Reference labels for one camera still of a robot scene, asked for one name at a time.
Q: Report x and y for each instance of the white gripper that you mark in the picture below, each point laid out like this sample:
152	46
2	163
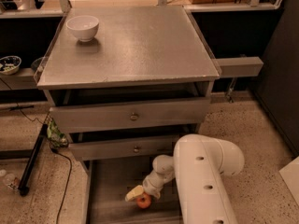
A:
151	184

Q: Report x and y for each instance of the red apple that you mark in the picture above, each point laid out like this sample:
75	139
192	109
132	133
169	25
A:
144	201

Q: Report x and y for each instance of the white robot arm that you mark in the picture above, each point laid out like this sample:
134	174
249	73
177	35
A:
197	165

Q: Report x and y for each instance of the bottom grey drawer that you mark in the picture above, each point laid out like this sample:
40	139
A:
112	179

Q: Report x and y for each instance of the grey drawer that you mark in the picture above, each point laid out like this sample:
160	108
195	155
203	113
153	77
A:
143	114
128	147
112	179

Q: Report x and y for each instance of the middle grey drawer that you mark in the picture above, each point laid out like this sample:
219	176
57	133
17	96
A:
128	147

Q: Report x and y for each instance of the top grey drawer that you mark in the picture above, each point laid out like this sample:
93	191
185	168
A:
143	114

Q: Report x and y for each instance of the grey drawer cabinet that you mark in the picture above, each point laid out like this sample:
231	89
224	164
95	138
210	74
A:
138	54

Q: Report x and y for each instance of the green snack bag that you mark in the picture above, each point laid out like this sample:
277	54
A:
57	139

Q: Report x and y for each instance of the black metal stand leg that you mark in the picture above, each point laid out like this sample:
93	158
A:
22	188

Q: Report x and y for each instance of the clear plastic bottle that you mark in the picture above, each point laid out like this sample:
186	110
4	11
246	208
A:
9	179

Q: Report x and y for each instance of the white board corner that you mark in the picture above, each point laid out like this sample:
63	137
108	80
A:
290	175

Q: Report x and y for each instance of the grey side shelf bar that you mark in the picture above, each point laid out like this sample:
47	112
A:
240	67

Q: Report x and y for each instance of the grey left low shelf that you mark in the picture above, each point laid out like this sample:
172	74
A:
22	80

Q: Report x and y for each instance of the white ceramic bowl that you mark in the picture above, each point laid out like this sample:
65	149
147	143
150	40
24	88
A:
83	28

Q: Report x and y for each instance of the patterned bowl on shelf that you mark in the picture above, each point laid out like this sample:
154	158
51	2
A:
10	65

